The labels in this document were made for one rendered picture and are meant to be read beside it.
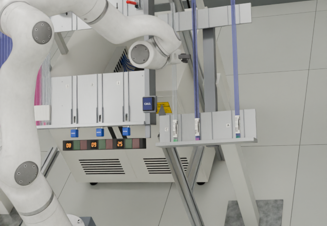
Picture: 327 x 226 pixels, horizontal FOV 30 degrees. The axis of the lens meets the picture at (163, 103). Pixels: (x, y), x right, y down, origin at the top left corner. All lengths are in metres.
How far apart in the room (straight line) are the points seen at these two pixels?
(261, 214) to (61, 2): 1.48
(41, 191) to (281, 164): 1.45
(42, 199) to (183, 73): 1.02
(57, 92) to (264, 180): 1.07
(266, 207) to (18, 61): 1.52
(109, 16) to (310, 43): 2.11
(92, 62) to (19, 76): 1.28
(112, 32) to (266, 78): 1.84
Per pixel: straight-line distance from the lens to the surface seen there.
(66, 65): 2.96
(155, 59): 1.86
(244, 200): 2.59
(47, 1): 1.67
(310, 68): 3.49
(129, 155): 2.87
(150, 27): 1.81
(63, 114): 2.41
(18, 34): 1.57
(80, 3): 1.68
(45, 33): 1.57
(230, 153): 2.40
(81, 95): 2.37
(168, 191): 2.99
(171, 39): 1.85
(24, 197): 1.82
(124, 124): 2.26
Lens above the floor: 2.08
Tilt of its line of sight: 36 degrees down
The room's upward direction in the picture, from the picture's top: 20 degrees counter-clockwise
